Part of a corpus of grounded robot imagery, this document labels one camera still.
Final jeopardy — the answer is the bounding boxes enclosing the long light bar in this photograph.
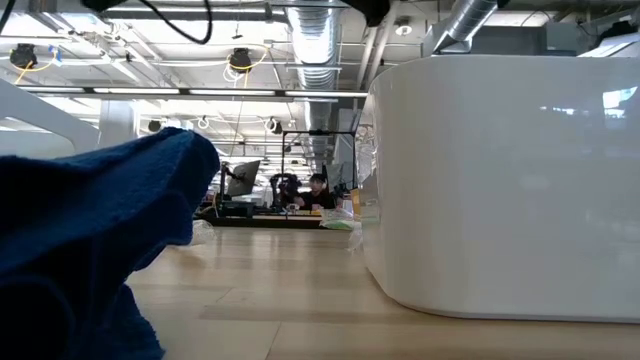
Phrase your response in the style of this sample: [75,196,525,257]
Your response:
[14,85,371,100]

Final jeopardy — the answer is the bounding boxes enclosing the silver ventilation duct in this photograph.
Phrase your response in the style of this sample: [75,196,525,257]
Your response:
[432,0,501,54]
[287,0,347,132]

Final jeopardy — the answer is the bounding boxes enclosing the blue cloth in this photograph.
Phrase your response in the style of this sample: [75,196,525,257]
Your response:
[0,127,222,360]

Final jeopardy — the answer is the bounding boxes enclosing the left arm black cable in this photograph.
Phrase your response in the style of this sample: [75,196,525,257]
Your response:
[134,0,214,45]

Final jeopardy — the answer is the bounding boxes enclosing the cluttered background desk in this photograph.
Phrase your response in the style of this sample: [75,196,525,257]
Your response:
[193,192,324,229]

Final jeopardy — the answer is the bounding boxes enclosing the grey background monitor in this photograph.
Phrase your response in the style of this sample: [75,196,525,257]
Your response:
[226,159,262,198]

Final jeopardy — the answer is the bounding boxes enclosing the white plastic bin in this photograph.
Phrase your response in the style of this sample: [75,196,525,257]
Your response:
[360,53,640,324]

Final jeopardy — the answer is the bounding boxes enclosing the black hanging cable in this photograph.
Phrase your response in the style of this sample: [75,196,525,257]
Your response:
[0,0,16,36]

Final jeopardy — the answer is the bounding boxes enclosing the black ceiling camera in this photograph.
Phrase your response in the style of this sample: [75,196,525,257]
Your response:
[9,43,39,69]
[228,47,254,72]

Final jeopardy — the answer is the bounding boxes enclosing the green toothbrush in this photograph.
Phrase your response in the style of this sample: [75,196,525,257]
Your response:
[322,218,357,232]

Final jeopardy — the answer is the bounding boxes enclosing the person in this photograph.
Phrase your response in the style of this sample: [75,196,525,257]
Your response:
[293,173,346,211]

